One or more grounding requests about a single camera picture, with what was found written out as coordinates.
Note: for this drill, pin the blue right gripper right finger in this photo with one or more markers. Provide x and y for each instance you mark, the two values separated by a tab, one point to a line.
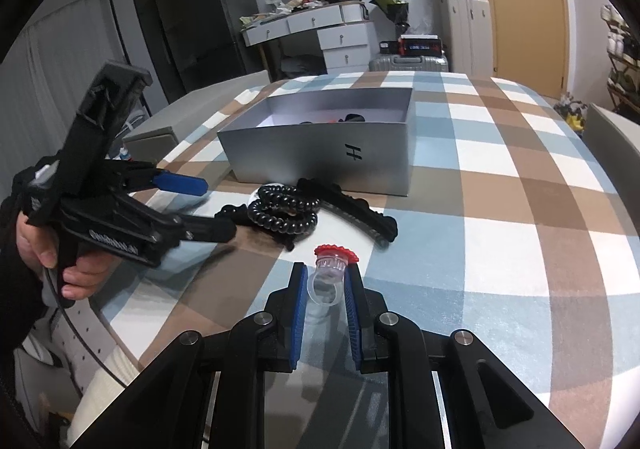
363	306

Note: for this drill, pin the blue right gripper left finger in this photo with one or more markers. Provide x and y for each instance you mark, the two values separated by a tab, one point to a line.
282	346

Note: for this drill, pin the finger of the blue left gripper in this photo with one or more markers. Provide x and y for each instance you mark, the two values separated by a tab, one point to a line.
181	184
207	229

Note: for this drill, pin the person's left hand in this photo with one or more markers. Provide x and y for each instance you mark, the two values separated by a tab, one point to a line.
38	248

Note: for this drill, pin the plaid bed cover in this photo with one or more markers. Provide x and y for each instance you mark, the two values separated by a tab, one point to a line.
510	229

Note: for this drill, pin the silver cardboard box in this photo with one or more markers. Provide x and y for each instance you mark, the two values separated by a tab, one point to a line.
267	144

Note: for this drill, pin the black refrigerator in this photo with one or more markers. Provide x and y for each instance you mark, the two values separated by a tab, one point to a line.
205	40

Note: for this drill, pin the black hair accessories in box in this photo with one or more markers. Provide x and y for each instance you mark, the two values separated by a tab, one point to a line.
348	118

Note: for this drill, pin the white drawer desk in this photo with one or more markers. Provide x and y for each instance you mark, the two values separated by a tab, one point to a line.
344	32

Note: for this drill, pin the silver suitcase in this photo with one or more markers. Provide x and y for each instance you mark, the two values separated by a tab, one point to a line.
394	62

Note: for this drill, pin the black red shoe box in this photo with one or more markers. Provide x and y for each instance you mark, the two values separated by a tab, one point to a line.
420	45

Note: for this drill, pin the white suitcase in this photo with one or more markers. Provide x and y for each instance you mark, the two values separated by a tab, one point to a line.
467	36

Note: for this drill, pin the wooden door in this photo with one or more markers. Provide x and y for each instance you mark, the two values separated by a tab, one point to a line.
530	43

